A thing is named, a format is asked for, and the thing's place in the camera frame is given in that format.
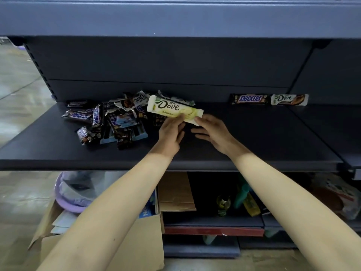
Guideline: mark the pile of mixed chocolate bars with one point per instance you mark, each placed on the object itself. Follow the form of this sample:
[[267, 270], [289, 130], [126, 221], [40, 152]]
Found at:
[[121, 124]]

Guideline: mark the Dove bar brown hazelnut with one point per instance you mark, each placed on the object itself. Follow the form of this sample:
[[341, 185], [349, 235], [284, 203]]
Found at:
[[287, 99]]

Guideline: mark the yellow plastic bottle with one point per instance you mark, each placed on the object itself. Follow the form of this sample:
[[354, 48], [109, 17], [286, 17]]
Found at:
[[251, 206]]

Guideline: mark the person's right hand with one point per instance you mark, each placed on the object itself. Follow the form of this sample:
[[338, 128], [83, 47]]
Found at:
[[217, 135]]

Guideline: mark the dark grey metal shelf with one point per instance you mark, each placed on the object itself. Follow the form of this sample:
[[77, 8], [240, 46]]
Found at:
[[253, 132]]

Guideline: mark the Snickers bar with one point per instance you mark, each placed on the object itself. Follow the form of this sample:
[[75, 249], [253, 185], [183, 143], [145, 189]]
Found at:
[[250, 99]]

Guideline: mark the blue printed package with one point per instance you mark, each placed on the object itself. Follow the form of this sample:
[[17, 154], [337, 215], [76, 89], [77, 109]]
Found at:
[[146, 211]]

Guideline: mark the person's right forearm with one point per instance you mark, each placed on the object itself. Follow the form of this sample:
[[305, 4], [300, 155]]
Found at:
[[296, 206]]

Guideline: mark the teal plastic bottle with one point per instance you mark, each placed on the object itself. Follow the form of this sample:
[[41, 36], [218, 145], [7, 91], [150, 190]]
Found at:
[[241, 194]]

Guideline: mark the person's left hand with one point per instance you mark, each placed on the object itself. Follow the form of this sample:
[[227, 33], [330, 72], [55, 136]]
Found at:
[[170, 138]]

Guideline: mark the Dove bar yellow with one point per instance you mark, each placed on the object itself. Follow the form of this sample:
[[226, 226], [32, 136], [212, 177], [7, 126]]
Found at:
[[169, 107]]

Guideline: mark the clear plastic container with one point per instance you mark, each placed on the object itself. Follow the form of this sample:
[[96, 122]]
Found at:
[[338, 194]]

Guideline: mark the person's left forearm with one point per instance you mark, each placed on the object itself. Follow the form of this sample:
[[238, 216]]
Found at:
[[107, 217]]

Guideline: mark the purple plastic basin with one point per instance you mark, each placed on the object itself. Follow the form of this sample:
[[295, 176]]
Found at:
[[67, 200]]

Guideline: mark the cardboard box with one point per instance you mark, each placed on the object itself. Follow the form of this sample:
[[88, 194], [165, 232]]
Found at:
[[141, 245]]

